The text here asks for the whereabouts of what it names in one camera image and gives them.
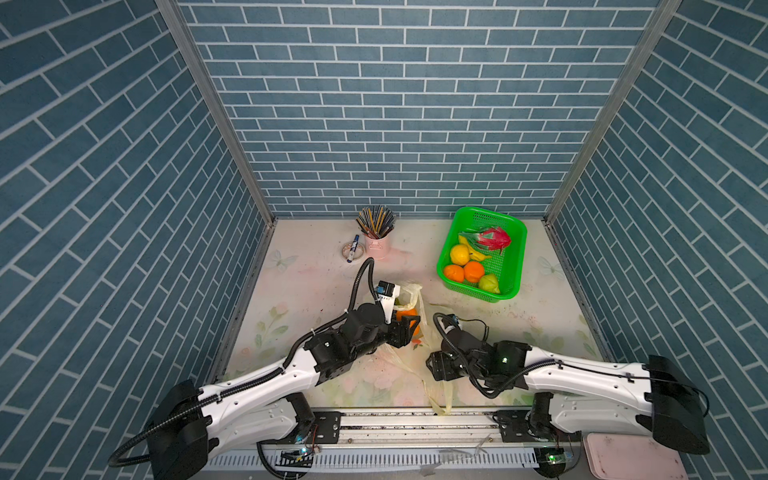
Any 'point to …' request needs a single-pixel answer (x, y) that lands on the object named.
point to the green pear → (489, 282)
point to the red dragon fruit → (490, 238)
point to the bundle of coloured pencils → (375, 221)
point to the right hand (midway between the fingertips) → (431, 360)
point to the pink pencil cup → (378, 249)
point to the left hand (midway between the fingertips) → (414, 318)
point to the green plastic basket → (507, 266)
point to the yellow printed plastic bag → (414, 357)
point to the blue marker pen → (353, 248)
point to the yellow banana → (472, 253)
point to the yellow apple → (460, 254)
